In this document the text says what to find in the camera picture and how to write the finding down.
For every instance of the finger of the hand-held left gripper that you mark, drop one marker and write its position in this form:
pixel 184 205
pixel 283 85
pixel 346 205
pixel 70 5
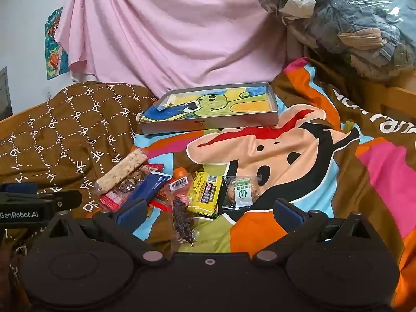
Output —
pixel 65 200
pixel 21 188

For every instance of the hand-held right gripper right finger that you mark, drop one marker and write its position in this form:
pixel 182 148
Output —
pixel 289 214

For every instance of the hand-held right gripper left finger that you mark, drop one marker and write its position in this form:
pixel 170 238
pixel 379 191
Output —
pixel 131 214

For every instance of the clear cookie packet red ends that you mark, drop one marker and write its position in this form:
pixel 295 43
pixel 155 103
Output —
pixel 130 184

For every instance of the dark blue snack packet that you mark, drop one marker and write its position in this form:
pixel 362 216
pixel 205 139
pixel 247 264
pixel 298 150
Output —
pixel 151 185

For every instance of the clear pastry packet green label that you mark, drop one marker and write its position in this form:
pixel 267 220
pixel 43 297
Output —
pixel 242 191

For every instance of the pink sausage packet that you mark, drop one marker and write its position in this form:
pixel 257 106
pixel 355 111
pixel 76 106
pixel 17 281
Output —
pixel 178 184

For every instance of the orange mandarin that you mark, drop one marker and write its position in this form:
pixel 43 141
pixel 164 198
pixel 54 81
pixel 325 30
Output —
pixel 179 173

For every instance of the grey shallow cardboard box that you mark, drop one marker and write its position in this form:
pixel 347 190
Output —
pixel 208 120

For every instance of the rice cracker bar packet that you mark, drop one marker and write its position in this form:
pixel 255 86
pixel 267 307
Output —
pixel 122 170

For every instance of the dark dried snack packet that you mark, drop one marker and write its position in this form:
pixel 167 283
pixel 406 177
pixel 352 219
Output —
pixel 182 217

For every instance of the colourful cartoon blanket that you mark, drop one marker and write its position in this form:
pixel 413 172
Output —
pixel 292 156

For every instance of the yellow snack packet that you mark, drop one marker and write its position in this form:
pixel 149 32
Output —
pixel 204 195

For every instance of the pink hanging sheet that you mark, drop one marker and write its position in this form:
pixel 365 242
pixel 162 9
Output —
pixel 162 32

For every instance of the clear bag of clothes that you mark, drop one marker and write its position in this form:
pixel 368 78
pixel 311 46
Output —
pixel 351 22

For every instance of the colourful wall poster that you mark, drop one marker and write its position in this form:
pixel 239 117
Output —
pixel 53 55

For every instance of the wooden bed frame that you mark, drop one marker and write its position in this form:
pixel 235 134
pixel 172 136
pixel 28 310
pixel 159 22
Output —
pixel 396 100

